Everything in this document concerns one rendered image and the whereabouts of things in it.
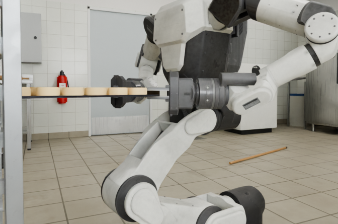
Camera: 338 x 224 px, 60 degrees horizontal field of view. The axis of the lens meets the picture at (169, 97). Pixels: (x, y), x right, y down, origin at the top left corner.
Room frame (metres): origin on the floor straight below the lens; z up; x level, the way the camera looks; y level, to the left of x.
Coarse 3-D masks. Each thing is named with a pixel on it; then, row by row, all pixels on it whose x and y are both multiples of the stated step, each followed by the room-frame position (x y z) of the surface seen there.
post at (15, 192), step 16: (16, 0) 0.55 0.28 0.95; (16, 16) 0.55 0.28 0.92; (16, 32) 0.55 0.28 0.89; (16, 48) 0.55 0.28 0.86; (16, 64) 0.55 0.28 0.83; (16, 80) 0.55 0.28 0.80; (16, 96) 0.54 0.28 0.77; (16, 112) 0.54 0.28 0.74; (16, 128) 0.54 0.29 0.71; (16, 144) 0.54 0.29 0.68; (16, 160) 0.54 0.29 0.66; (16, 176) 0.54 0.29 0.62; (16, 192) 0.54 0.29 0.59; (16, 208) 0.54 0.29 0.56
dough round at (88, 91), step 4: (88, 88) 0.70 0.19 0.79; (92, 88) 0.70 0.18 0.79; (96, 88) 0.70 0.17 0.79; (100, 88) 0.70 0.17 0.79; (104, 88) 0.72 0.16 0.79; (88, 92) 0.70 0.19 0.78; (92, 92) 0.70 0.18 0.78; (96, 92) 0.70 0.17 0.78; (100, 92) 0.70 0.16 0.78; (104, 92) 0.71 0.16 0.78
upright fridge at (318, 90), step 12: (336, 12) 4.82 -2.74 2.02; (336, 60) 4.76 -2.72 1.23; (312, 72) 5.17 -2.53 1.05; (324, 72) 4.96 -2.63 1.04; (336, 72) 4.76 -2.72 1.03; (312, 84) 5.17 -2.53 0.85; (324, 84) 4.95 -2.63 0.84; (336, 84) 4.76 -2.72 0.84; (312, 96) 5.17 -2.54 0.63; (324, 96) 4.95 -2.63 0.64; (336, 96) 4.75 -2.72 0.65; (312, 108) 5.16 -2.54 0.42; (324, 108) 4.95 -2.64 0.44; (336, 108) 4.75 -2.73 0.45; (312, 120) 5.16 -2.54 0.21; (324, 120) 4.94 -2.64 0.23; (336, 120) 4.74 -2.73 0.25
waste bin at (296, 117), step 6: (294, 96) 5.95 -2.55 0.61; (300, 96) 5.88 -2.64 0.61; (294, 102) 5.96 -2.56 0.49; (300, 102) 5.88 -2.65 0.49; (294, 108) 5.97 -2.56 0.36; (300, 108) 5.89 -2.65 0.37; (294, 114) 5.98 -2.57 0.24; (300, 114) 5.90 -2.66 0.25; (294, 120) 5.98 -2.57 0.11; (300, 120) 5.90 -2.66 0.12; (306, 126) 5.89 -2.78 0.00
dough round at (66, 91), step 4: (64, 88) 0.67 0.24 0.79; (68, 88) 0.67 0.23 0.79; (72, 88) 0.67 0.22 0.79; (76, 88) 0.67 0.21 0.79; (80, 88) 0.68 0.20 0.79; (64, 92) 0.67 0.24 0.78; (68, 92) 0.67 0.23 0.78; (72, 92) 0.67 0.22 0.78; (76, 92) 0.67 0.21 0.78; (80, 92) 0.68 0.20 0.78
